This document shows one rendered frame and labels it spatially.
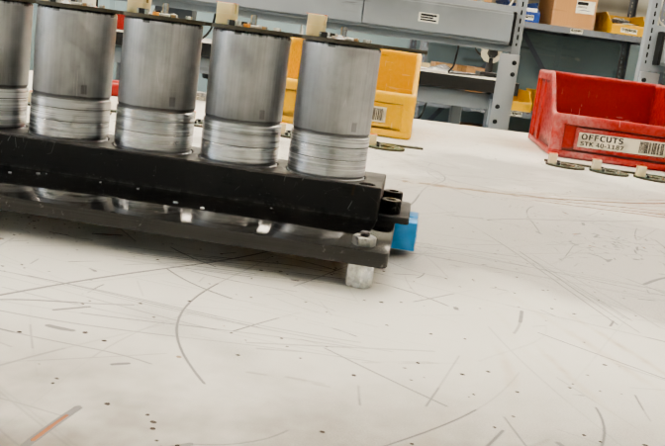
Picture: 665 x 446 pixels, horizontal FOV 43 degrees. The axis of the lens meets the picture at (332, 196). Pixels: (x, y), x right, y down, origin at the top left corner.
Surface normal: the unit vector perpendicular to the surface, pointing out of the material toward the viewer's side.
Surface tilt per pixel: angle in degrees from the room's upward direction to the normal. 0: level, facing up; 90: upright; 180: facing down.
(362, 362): 0
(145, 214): 0
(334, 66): 90
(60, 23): 90
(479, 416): 0
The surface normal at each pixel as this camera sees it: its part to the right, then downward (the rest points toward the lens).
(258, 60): 0.28, 0.21
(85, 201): 0.13, -0.97
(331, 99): -0.07, 0.18
